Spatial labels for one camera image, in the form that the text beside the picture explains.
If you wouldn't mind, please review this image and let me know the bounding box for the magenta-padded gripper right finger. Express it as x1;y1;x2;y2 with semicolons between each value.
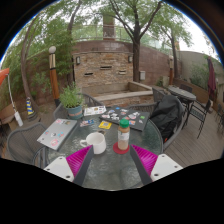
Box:
129;144;184;186

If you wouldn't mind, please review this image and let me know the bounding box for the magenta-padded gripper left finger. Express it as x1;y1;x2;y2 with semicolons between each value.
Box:
43;144;95;187

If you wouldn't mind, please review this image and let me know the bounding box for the green-capped brown drink bottle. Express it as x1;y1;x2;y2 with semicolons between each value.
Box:
117;118;131;151

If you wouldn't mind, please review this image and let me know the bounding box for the white ceramic mug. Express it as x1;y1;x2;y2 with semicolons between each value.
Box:
79;131;107;155

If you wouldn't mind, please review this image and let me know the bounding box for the flat round red coaster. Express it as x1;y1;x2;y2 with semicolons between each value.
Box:
112;141;131;155

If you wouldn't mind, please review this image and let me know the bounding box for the silver laptop with stickers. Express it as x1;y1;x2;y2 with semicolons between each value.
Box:
36;117;78;152

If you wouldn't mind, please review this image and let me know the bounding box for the small blue colourful card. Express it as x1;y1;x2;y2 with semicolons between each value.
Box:
79;118;96;128

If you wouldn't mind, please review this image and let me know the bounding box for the small yellow card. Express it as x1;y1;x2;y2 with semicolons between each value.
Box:
98;120;113;130

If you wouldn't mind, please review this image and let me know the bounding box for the black laptop with stickers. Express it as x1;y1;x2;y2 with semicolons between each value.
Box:
98;106;151;132

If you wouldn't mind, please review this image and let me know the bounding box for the black jacket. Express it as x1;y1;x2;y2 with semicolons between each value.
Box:
150;94;184;141

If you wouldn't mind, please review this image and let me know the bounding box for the white printed sticker sheet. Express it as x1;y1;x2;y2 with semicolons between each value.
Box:
83;105;107;117

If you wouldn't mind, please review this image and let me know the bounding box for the grey chair carrying jacket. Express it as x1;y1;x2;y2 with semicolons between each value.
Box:
128;87;186;151

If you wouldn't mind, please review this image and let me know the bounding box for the green plant in blue pot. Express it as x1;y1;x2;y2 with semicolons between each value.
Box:
59;83;85;120

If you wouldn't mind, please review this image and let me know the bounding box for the black metal patio chair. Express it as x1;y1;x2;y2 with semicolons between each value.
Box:
184;99;213;139

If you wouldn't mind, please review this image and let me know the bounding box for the yellow and blue striped cone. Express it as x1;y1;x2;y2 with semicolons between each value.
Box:
25;97;36;117

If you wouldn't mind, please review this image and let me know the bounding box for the round grey patio table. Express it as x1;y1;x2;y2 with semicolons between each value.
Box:
166;85;198;126

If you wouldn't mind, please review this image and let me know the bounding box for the wooden bench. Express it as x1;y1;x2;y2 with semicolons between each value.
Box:
0;103;18;131

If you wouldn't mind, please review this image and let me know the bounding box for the large dark forked tree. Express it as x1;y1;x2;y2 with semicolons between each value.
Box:
99;0;168;84

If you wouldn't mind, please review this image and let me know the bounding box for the closed maroon patio umbrella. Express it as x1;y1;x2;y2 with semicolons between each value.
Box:
207;55;218;101

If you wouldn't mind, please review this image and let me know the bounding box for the thin dark tree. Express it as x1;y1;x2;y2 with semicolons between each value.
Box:
154;16;194;79

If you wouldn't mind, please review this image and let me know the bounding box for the leaning tree with pale trunk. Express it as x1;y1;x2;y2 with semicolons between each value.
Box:
3;9;64;118

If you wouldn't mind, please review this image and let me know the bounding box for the orange patio umbrella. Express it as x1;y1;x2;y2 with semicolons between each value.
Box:
0;67;24;128

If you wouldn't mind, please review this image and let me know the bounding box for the wooden lamp post with globe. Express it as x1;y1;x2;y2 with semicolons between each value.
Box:
48;45;62;108

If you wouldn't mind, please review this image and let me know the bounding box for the slim wooden lamp post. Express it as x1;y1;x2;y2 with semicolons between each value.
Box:
168;55;175;86

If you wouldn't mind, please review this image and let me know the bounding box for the slender tree behind wall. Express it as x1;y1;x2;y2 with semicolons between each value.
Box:
46;0;101;84

